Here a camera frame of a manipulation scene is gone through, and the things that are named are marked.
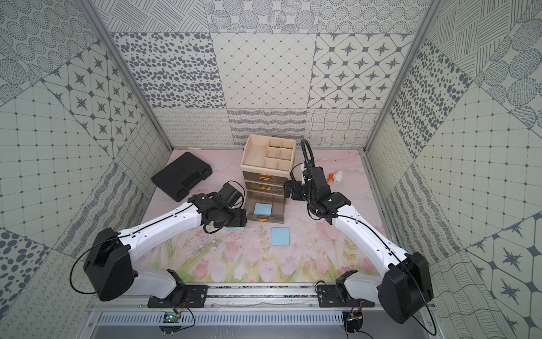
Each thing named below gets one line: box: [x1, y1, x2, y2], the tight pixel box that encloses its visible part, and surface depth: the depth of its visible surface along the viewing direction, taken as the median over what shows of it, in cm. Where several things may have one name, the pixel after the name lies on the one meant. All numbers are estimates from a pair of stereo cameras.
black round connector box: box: [342, 310, 364, 334], surface depth 74 cm
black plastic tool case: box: [151, 151, 214, 202], surface depth 106 cm
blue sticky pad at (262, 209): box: [254, 202, 272, 217], surface depth 97 cm
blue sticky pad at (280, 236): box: [271, 227, 291, 247], surface depth 91 cm
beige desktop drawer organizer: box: [239, 134, 297, 198], surface depth 86 cm
